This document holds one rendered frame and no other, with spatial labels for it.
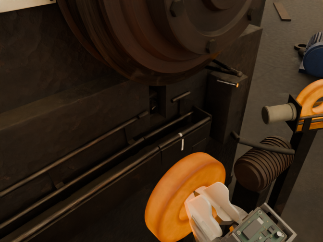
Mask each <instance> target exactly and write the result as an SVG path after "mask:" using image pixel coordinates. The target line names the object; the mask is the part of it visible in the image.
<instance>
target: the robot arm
mask: <svg viewBox="0 0 323 242"><path fill-rule="evenodd" d="M184 204H185V208H186V212H187V215H188V218H189V223H190V226H191V228H192V231H193V234H194V237H195V240H196V242H292V241H293V239H294V238H295V237H296V236H297V234H296V233H295V232H294V231H293V230H292V229H291V228H290V227H289V226H288V225H287V224H286V223H285V222H284V221H283V220H282V219H281V218H280V217H279V216H278V215H277V214H276V213H275V212H274V211H273V210H272V209H271V208H270V207H269V206H268V205H267V204H266V203H264V204H263V205H262V206H260V207H259V208H258V207H257V208H256V209H255V210H254V211H253V210H252V211H251V212H250V213H249V214H248V213H247V212H245V211H244V210H243V209H241V208H239V207H237V206H235V205H233V204H231V203H230V201H229V190H228V188H227V187H226V186H225V185H224V184H223V183H221V182H216V183H214V184H213V185H211V186H209V187H205V186H201V187H199V188H198V189H196V190H195V191H194V192H193V193H192V194H191V195H190V196H189V197H188V198H187V199H186V200H185V202H184ZM268 212H270V213H271V214H272V215H273V216H274V217H275V218H276V219H277V220H278V221H279V222H280V223H281V224H282V225H283V226H284V227H285V228H284V229H280V228H279V227H278V226H277V225H276V224H275V223H274V222H273V221H272V220H271V219H270V218H269V217H268V216H267V214H266V213H268ZM219 225H232V226H231V227H230V231H229V232H228V233H227V234H226V235H225V236H224V237H221V236H222V234H223V233H222V230H221V228H220V226H219ZM218 237H219V238H218Z"/></svg>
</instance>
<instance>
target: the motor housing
mask: <svg viewBox="0 0 323 242"><path fill-rule="evenodd" d="M260 143H262V144H265V145H272V146H277V147H283V148H288V149H293V147H292V145H291V144H290V143H289V142H288V141H287V140H286V139H284V138H282V137H280V136H277V135H273V136H269V137H266V138H265V139H264V140H262V141H261V142H260ZM293 160H294V155H285V154H280V153H276V152H271V151H266V150H262V149H258V148H254V147H253V148H252V149H250V150H249V151H248V152H247V153H245V154H244V155H242V156H241V157H240V158H239V159H238V160H237V161H236V163H235V164H234V173H235V177H236V184H235V188H234V192H233V196H232V201H231V204H233V205H235V206H237V207H239V208H241V209H243V210H244V211H245V212H247V213H248V214H249V213H250V212H251V211H252V210H253V211H254V210H255V209H256V208H257V207H258V208H259V207H260V206H262V205H263V204H264V203H265V201H266V198H267V195H268V192H269V190H270V187H271V185H272V181H274V180H275V179H276V178H277V177H278V176H279V175H280V174H281V173H282V172H283V171H284V170H286V168H288V167H289V166H290V165H291V164H292V162H293ZM231 226H232V225H225V229H224V234H223V237H224V236H225V235H226V234H227V233H228V232H229V231H230V227H231Z"/></svg>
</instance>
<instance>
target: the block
mask: <svg viewBox="0 0 323 242"><path fill-rule="evenodd" d="M218 78H219V79H223V80H227V81H230V82H234V83H238V87H233V86H230V85H225V84H221V83H218V82H217V79H218ZM247 83H248V77H247V76H246V75H244V74H243V75H242V77H240V78H239V77H237V76H234V75H230V74H226V73H221V72H216V71H213V72H211V73H210V74H209V79H208V88H207V96H206V105H205V112H207V113H209V114H211V115H212V122H211V129H210V135H209V137H211V138H213V139H214V140H216V141H217V142H219V143H220V144H225V143H227V142H228V141H230V140H231V139H232V136H231V135H230V133H231V131H235V132H236V133H237V130H238V125H239V120H240V115H241V111H242V106H243V102H244V97H245V92H246V88H247Z"/></svg>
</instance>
